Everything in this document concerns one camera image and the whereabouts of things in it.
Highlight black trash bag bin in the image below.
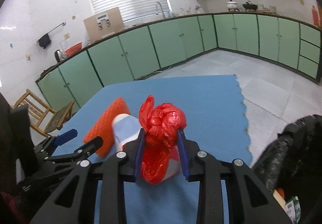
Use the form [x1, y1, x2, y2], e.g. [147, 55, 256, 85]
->
[252, 115, 321, 223]

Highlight chrome towel rail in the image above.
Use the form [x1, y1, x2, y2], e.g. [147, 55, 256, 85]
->
[37, 21, 67, 44]

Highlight green lower kitchen cabinets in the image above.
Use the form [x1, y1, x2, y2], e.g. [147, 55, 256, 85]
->
[36, 13, 321, 110]

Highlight light blue milk carton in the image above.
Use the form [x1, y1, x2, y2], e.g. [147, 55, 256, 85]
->
[284, 196, 301, 224]

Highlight wooden chair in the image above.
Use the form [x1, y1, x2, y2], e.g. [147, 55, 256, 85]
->
[12, 89, 75, 137]

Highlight blue table mat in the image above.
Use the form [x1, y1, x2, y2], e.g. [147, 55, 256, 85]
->
[55, 75, 252, 223]

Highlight red thermos flask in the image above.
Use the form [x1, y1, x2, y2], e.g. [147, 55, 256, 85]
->
[312, 4, 321, 28]

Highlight white cooking pot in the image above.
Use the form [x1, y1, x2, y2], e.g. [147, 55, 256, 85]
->
[226, 0, 240, 12]

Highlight chrome sink faucet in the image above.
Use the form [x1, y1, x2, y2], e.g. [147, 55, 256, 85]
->
[156, 1, 166, 19]

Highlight red plastic basin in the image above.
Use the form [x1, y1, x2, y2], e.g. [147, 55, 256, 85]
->
[65, 42, 82, 57]

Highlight red knotted plastic bag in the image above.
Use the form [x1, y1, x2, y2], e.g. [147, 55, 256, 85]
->
[139, 95, 187, 185]

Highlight black wok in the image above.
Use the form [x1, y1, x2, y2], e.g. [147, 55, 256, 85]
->
[242, 1, 258, 12]

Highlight red paper cup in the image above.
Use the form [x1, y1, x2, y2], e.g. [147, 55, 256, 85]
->
[163, 146, 181, 181]

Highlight steel electric kettle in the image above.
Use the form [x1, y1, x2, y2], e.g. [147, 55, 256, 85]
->
[54, 50, 64, 63]

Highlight orange foam net sleeve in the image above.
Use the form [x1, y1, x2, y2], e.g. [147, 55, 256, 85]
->
[83, 97, 130, 158]

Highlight dark hanging towel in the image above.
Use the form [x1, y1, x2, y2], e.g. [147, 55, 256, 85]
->
[37, 33, 51, 49]

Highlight cardboard box with picture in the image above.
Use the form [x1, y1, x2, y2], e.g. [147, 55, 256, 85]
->
[84, 7, 125, 44]

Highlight blue white paper cup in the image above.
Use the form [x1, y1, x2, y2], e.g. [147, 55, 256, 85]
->
[112, 113, 141, 152]

